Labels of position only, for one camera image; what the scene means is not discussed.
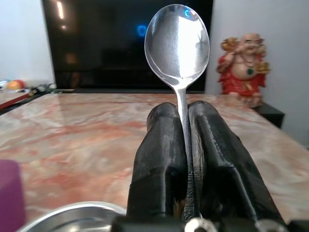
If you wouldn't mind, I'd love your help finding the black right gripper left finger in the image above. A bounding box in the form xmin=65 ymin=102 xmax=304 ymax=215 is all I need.
xmin=126 ymin=102 xmax=189 ymax=221

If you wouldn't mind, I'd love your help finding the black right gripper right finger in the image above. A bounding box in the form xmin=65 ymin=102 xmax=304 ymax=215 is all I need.
xmin=187 ymin=101 xmax=285 ymax=224

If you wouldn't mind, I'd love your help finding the silver metal spoon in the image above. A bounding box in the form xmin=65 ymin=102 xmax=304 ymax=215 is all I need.
xmin=144 ymin=4 xmax=210 ymax=222

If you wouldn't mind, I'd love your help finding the black side cabinet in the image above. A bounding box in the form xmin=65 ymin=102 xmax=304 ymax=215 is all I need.
xmin=251 ymin=101 xmax=285 ymax=129

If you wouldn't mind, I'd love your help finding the red laughing Buddha statue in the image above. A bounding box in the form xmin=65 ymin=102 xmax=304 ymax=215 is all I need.
xmin=216 ymin=33 xmax=271 ymax=108

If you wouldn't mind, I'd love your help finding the round steel plate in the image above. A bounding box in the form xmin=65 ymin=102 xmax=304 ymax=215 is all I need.
xmin=17 ymin=201 xmax=127 ymax=232

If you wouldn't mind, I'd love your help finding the black flat screen television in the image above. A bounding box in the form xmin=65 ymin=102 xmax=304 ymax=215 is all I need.
xmin=41 ymin=0 xmax=214 ymax=93

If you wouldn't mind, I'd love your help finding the purple cup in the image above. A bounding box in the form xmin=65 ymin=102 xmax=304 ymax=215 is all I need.
xmin=0 ymin=159 xmax=27 ymax=232

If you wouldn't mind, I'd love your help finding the orange round ball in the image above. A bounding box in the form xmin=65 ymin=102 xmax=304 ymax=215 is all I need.
xmin=6 ymin=80 xmax=26 ymax=90

